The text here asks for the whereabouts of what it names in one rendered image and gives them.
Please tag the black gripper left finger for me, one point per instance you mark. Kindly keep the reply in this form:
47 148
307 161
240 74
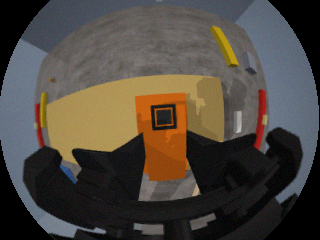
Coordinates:
126 164

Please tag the tan panel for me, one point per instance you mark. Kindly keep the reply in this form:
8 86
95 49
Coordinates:
103 117

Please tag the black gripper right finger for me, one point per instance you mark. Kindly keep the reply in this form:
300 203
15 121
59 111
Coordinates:
207 158

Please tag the blue shallow tray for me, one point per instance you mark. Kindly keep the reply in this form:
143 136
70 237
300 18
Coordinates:
68 173

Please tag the red long flat bar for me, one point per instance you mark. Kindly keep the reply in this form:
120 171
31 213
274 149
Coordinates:
38 125
261 118

